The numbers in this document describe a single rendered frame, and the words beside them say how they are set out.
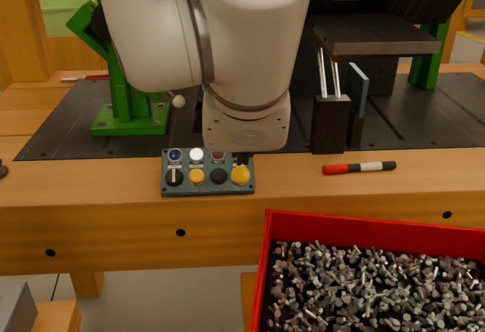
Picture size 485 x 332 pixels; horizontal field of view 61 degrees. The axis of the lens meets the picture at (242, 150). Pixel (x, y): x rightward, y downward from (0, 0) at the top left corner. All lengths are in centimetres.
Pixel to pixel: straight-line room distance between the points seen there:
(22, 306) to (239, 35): 41
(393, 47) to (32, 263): 68
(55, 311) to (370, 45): 56
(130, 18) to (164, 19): 3
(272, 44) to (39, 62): 102
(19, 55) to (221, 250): 82
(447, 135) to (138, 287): 129
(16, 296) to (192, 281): 125
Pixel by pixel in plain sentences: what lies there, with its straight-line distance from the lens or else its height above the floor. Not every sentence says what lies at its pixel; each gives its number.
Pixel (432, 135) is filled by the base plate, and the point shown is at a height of 90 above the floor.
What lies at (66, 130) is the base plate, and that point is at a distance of 93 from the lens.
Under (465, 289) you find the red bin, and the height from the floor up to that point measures 88.
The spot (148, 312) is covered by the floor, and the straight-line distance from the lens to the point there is 169.
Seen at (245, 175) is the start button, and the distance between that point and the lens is 65.
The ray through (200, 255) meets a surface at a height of 78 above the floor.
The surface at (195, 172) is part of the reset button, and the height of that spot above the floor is 94.
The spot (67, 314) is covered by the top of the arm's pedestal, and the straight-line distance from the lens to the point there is 61.
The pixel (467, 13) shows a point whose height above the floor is 23.
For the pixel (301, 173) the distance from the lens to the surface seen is 72.
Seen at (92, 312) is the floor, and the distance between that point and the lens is 175.
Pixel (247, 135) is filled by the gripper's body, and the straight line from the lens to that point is 47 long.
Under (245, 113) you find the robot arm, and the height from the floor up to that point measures 112.
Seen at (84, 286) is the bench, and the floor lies 6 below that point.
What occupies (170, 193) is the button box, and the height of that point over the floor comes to 91.
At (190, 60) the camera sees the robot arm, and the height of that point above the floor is 119.
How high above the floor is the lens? 129
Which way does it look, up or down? 30 degrees down
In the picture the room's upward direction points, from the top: straight up
